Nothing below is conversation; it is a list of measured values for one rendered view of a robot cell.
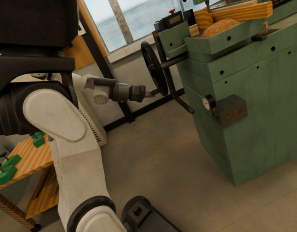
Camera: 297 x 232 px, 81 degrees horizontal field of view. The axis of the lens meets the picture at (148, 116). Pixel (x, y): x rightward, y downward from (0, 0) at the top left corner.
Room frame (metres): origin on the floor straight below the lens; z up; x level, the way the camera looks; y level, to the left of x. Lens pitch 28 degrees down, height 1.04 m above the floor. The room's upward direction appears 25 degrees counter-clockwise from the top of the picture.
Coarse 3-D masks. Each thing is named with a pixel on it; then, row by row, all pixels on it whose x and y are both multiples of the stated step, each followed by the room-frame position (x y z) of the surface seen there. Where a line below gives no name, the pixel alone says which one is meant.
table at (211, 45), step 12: (240, 24) 0.61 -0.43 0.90; (252, 24) 0.61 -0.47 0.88; (204, 36) 0.66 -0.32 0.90; (216, 36) 0.61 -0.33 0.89; (228, 36) 0.60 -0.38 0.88; (240, 36) 0.61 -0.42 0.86; (180, 48) 0.82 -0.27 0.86; (192, 48) 0.76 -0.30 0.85; (204, 48) 0.65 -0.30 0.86; (216, 48) 0.61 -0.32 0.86
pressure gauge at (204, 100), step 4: (204, 96) 0.62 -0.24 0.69; (208, 96) 0.60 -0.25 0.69; (204, 100) 0.62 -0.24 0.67; (208, 100) 0.59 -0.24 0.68; (212, 100) 0.59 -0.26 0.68; (204, 104) 0.63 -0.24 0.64; (208, 104) 0.59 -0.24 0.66; (212, 104) 0.58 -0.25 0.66; (208, 108) 0.60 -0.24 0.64; (212, 108) 0.59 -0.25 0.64
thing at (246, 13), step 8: (240, 8) 0.64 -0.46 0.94; (248, 8) 0.60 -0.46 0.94; (256, 8) 0.57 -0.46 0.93; (264, 8) 0.53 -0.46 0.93; (272, 8) 0.53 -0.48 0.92; (216, 16) 0.80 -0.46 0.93; (224, 16) 0.74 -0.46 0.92; (232, 16) 0.69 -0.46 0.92; (240, 16) 0.64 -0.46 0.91; (248, 16) 0.60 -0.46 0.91; (256, 16) 0.57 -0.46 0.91; (264, 16) 0.54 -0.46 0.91
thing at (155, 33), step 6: (156, 30) 0.89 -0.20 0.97; (156, 36) 0.88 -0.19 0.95; (156, 42) 0.92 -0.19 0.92; (162, 48) 0.88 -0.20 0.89; (162, 54) 0.88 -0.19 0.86; (162, 60) 0.89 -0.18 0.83; (168, 72) 0.87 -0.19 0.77; (168, 78) 0.87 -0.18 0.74; (168, 84) 0.91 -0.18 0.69; (174, 90) 0.86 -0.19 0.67; (174, 96) 0.86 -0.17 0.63; (180, 102) 0.82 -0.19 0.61; (186, 108) 0.78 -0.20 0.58; (192, 108) 0.76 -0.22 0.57
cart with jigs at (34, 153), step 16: (32, 144) 1.41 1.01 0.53; (48, 144) 1.26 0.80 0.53; (16, 160) 1.18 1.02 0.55; (32, 160) 1.11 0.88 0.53; (48, 160) 1.00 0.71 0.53; (0, 176) 0.98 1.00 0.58; (16, 176) 0.99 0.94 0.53; (48, 176) 1.35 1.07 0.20; (48, 192) 1.16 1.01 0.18; (0, 208) 0.98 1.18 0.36; (16, 208) 1.01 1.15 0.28; (32, 208) 1.06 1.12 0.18; (48, 208) 1.00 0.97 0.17; (32, 224) 0.99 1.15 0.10
